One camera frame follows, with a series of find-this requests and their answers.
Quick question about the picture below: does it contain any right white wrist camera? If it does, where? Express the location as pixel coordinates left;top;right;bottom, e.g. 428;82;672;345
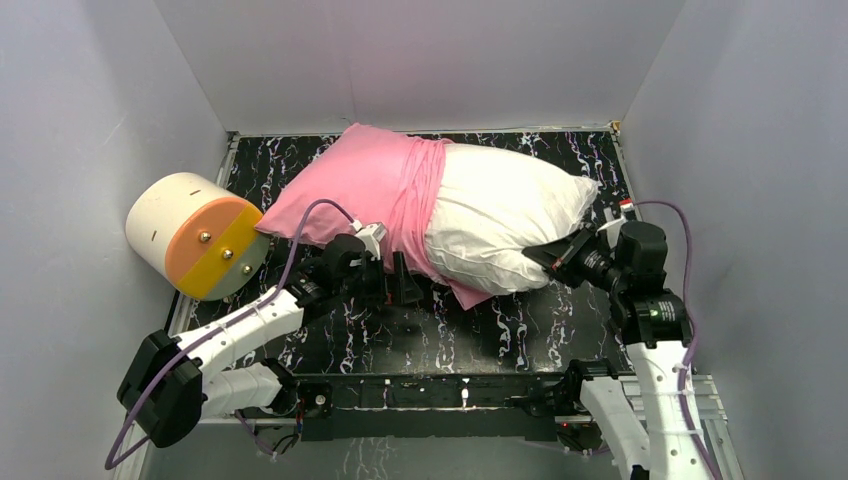
596;199;637;251

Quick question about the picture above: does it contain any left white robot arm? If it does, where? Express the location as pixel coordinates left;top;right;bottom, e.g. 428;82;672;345
117;233;423;448

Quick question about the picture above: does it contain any white pillow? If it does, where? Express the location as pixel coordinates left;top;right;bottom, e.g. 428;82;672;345
424;143;599;296

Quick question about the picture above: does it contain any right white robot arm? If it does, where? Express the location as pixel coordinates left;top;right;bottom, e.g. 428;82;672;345
522;219;721;479

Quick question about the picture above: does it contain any white orange yellow cylinder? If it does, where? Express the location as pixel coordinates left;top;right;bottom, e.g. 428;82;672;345
125;172;270;301

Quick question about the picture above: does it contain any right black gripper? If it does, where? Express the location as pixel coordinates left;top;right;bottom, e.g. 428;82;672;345
523;222;627;293

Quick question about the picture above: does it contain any pink pillowcase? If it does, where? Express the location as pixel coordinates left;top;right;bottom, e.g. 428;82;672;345
255;124;491;310

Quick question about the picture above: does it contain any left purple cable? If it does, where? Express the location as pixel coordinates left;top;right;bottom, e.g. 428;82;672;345
103;198;362;472

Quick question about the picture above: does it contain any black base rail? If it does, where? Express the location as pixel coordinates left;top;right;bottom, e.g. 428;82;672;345
298;373;577;441

